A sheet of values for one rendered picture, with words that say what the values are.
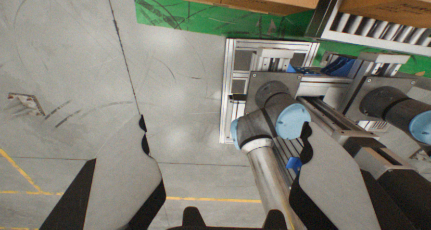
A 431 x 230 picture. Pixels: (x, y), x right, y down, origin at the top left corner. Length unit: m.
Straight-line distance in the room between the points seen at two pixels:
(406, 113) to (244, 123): 0.60
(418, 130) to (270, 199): 0.59
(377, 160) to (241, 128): 0.39
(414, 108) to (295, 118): 0.47
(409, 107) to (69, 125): 3.24
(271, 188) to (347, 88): 0.71
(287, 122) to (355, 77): 0.58
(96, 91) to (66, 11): 0.84
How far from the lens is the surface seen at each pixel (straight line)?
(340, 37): 1.31
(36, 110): 3.07
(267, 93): 0.61
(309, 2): 1.23
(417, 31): 1.73
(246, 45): 1.43
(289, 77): 0.69
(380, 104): 0.90
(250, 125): 0.49
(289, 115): 0.48
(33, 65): 2.71
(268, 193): 0.45
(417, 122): 0.84
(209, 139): 2.19
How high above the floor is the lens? 1.63
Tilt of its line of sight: 61 degrees down
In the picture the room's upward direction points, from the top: 178 degrees counter-clockwise
